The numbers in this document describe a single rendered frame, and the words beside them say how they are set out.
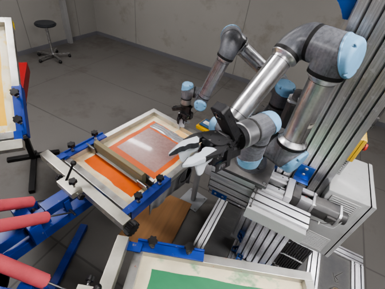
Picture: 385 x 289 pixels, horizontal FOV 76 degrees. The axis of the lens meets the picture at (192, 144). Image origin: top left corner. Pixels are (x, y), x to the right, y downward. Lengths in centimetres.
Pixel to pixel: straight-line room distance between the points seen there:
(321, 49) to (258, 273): 92
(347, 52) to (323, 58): 6
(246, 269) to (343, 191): 58
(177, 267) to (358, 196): 90
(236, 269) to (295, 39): 94
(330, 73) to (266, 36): 400
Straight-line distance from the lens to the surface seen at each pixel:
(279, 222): 117
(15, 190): 297
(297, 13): 470
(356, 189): 143
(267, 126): 72
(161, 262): 120
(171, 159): 159
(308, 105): 92
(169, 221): 241
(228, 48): 138
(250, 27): 488
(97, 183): 143
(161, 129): 182
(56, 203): 133
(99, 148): 156
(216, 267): 121
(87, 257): 234
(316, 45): 87
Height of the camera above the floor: 205
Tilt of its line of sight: 40 degrees down
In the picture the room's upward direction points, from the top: 9 degrees clockwise
